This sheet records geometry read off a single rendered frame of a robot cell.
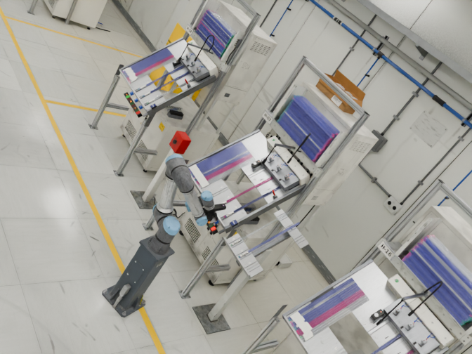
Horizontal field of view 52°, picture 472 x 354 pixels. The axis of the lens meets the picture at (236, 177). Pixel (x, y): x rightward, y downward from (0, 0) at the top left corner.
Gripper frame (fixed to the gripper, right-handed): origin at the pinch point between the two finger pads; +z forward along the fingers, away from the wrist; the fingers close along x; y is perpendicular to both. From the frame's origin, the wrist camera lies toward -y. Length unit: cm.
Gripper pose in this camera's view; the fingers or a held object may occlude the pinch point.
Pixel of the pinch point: (215, 220)
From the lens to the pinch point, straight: 356.7
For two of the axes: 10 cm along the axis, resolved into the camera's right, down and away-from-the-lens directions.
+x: 4.9, 6.6, -5.6
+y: -8.6, 4.5, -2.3
